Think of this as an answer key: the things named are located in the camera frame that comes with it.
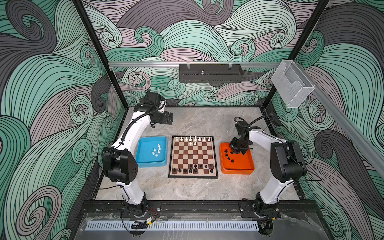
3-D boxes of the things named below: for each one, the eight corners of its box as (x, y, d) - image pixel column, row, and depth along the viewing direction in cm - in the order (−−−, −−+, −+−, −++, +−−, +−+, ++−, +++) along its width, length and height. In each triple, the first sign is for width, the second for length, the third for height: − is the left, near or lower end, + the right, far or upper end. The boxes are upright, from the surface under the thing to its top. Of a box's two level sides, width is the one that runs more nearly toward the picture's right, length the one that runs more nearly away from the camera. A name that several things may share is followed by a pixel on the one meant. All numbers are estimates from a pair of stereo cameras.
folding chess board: (168, 178, 85) (168, 176, 83) (172, 138, 103) (172, 135, 101) (217, 178, 85) (218, 176, 83) (212, 138, 104) (213, 135, 101)
